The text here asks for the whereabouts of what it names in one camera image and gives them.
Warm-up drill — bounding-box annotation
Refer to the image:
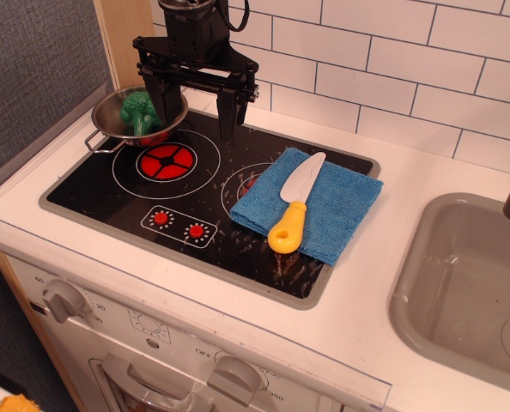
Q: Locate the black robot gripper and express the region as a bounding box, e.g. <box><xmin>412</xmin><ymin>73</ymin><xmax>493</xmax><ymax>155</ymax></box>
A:
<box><xmin>133</xmin><ymin>1</ymin><xmax>258</xmax><ymax>141</ymax></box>

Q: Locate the yellow handled toy knife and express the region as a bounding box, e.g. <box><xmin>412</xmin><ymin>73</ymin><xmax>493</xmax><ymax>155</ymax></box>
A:
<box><xmin>267</xmin><ymin>152</ymin><xmax>326</xmax><ymax>254</ymax></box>

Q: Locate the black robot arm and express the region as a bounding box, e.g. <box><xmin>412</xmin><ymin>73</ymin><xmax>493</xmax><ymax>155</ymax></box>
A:
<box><xmin>133</xmin><ymin>0</ymin><xmax>258</xmax><ymax>140</ymax></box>

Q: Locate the blue folded cloth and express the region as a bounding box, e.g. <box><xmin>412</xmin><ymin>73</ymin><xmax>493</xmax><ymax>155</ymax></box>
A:
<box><xmin>230</xmin><ymin>148</ymin><xmax>383</xmax><ymax>266</ymax></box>

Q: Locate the green toy broccoli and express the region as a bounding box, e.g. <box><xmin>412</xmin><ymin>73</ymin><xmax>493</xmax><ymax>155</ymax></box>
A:
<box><xmin>119</xmin><ymin>92</ymin><xmax>163</xmax><ymax>136</ymax></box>

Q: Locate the small steel pot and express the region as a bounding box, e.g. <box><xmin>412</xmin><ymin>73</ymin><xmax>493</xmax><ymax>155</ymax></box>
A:
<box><xmin>85</xmin><ymin>86</ymin><xmax>188</xmax><ymax>154</ymax></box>

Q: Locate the black toy stovetop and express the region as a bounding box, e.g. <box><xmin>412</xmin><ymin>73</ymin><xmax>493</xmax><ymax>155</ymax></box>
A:
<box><xmin>40</xmin><ymin>112</ymin><xmax>379</xmax><ymax>309</ymax></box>

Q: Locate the left red stove knob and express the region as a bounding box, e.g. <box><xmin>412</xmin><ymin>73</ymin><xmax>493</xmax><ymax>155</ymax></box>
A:
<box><xmin>153</xmin><ymin>211</ymin><xmax>169</xmax><ymax>226</ymax></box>

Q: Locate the red stove knob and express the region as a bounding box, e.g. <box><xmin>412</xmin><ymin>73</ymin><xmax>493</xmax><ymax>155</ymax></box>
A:
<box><xmin>153</xmin><ymin>211</ymin><xmax>169</xmax><ymax>226</ymax></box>
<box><xmin>188</xmin><ymin>224</ymin><xmax>205</xmax><ymax>239</ymax></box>

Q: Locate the right red stove knob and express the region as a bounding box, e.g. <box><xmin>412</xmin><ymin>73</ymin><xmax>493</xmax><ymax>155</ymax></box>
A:
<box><xmin>188</xmin><ymin>224</ymin><xmax>205</xmax><ymax>239</ymax></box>

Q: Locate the grey timer dial knob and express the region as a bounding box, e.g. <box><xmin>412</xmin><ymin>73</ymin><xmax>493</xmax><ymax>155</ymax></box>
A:
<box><xmin>42</xmin><ymin>279</ymin><xmax>86</xmax><ymax>324</ymax></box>

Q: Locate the grey oven temperature knob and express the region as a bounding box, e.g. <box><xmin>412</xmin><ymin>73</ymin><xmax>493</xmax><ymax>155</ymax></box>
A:
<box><xmin>207</xmin><ymin>356</ymin><xmax>262</xmax><ymax>407</ymax></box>

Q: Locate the grey toy sink basin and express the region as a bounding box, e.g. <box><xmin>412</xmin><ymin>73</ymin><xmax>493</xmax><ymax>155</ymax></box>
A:
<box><xmin>390</xmin><ymin>193</ymin><xmax>510</xmax><ymax>391</ymax></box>

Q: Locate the orange object at corner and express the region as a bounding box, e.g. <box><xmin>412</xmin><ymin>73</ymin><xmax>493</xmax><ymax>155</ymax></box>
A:
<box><xmin>0</xmin><ymin>394</ymin><xmax>41</xmax><ymax>412</ymax></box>

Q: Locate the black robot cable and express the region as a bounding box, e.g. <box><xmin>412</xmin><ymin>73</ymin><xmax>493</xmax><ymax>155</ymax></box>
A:
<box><xmin>218</xmin><ymin>0</ymin><xmax>251</xmax><ymax>33</ymax></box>

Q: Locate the grey oven door handle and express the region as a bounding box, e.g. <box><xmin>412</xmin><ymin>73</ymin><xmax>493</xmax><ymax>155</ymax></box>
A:
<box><xmin>100</xmin><ymin>355</ymin><xmax>216</xmax><ymax>411</ymax></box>

